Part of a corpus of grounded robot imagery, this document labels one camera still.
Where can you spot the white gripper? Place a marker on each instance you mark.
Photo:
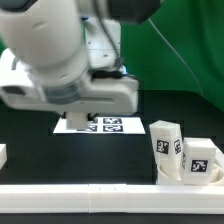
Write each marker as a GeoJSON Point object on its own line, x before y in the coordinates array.
{"type": "Point", "coordinates": [87, 95]}

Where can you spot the white round stool seat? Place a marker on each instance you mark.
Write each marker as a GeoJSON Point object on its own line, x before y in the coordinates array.
{"type": "Point", "coordinates": [216, 178]}

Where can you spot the paper sheet with fiducial tags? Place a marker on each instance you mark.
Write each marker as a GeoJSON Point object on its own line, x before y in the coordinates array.
{"type": "Point", "coordinates": [106, 125]}

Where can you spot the white U-shaped obstacle wall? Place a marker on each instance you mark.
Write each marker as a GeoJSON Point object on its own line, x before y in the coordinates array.
{"type": "Point", "coordinates": [115, 198]}

